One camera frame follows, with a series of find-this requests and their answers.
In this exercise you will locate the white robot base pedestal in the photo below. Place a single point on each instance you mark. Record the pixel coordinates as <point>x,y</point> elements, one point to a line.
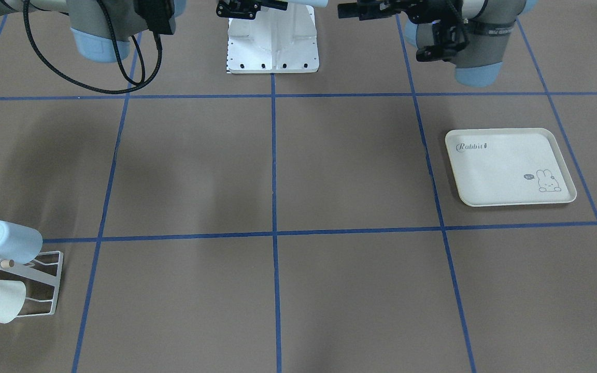
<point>275,42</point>

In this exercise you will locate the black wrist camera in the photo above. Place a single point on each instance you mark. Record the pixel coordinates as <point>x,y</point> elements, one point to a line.
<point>440,41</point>
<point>158,15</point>

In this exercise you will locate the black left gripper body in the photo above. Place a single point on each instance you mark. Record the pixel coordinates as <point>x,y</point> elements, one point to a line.
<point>381,8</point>

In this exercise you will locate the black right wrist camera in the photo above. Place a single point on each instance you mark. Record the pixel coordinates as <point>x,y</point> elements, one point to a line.
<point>158,15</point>

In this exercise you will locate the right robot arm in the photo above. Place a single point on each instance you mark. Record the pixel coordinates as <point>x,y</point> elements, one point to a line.
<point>101,29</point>

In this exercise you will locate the light blue plastic cup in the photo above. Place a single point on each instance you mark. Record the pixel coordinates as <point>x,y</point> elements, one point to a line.
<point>19,243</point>

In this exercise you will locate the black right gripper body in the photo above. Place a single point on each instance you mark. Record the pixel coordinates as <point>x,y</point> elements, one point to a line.
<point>238,9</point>

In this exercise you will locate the cream plastic tray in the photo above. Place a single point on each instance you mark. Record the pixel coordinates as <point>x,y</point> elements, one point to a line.
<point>509,167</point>

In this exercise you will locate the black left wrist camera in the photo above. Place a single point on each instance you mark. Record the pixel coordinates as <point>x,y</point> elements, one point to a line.
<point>440,41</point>

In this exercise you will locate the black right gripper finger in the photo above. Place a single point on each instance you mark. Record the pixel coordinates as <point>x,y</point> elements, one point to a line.
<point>273,4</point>

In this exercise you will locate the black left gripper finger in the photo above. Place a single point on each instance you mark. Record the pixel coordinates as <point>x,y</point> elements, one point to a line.
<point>364,11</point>

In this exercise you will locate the white wire cup rack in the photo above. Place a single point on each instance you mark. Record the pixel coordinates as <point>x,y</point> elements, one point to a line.
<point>42,278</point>

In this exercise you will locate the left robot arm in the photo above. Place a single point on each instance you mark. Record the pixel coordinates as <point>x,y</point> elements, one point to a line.
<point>471,35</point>

